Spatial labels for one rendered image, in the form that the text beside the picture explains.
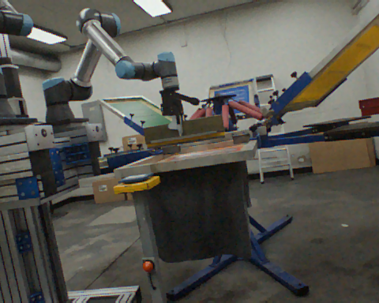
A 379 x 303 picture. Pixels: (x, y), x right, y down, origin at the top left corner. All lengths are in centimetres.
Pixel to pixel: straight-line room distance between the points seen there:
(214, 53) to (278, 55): 110
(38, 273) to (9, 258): 15
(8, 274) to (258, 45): 526
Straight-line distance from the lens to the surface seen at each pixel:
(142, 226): 124
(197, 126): 144
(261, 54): 610
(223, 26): 625
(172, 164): 135
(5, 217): 170
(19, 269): 175
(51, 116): 185
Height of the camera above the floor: 111
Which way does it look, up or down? 4 degrees down
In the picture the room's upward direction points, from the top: 10 degrees counter-clockwise
